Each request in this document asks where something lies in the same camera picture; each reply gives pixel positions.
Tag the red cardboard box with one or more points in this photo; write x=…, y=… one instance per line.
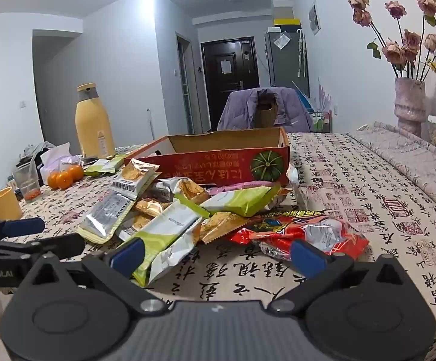
x=210, y=165

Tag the yellow box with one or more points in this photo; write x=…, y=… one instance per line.
x=287, y=23

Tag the white oat crisp packet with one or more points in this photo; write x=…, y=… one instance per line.
x=133, y=226
x=105, y=210
x=294, y=180
x=135, y=178
x=182, y=190

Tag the white thin pole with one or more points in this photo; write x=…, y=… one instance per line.
x=150, y=124

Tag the white folded umbrella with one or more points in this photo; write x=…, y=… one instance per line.
x=301, y=52

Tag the plastic bag with wrappers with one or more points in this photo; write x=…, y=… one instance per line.
x=52, y=154

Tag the grey refrigerator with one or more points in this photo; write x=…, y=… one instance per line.
x=281, y=66

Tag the pink snack packet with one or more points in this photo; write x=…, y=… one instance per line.
x=240, y=187

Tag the grey cloth pile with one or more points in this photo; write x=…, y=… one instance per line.
x=37, y=149

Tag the yellow thermos bottle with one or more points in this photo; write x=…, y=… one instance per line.
x=94, y=128

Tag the paper sheet on refrigerator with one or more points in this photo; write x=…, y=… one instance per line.
x=282, y=40

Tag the yellow cup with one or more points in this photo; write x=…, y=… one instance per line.
x=3, y=205

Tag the paper sheet on door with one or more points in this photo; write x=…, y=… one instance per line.
x=226, y=66

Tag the green white snack packet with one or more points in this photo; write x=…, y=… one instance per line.
x=97, y=169
x=240, y=201
x=115, y=160
x=169, y=233

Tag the purple jacket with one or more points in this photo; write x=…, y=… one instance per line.
x=240, y=112

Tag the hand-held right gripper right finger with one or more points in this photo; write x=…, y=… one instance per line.
x=308, y=259

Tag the dark brown door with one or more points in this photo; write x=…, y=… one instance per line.
x=218, y=94

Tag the blue folded board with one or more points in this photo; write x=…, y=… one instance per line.
x=302, y=96

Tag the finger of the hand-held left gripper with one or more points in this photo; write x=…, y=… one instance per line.
x=52, y=245
x=22, y=226

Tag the red snack bag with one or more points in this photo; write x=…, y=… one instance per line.
x=263, y=234

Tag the clear plastic cup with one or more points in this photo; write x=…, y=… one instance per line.
x=26, y=180

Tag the orange snack packet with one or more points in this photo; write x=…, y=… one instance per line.
x=278, y=199

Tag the mandarin orange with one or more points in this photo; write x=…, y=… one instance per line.
x=64, y=181
x=52, y=181
x=77, y=172

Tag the grey interior door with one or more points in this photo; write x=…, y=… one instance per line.
x=184, y=82

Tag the pink wall decal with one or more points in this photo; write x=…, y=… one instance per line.
x=325, y=96

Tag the gold snack packet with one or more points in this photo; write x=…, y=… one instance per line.
x=150, y=207
x=221, y=225

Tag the wall poster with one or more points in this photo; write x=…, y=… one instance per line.
x=314, y=17

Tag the grey quilted cloth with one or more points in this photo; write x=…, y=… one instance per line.
x=409, y=158

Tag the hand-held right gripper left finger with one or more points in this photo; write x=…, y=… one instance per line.
x=127, y=257

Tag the dried rose bouquet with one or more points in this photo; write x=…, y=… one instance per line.
x=411, y=40

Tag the pink ceramic vase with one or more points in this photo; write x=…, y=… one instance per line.
x=409, y=105

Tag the brown chair back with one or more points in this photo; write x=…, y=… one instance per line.
x=266, y=117

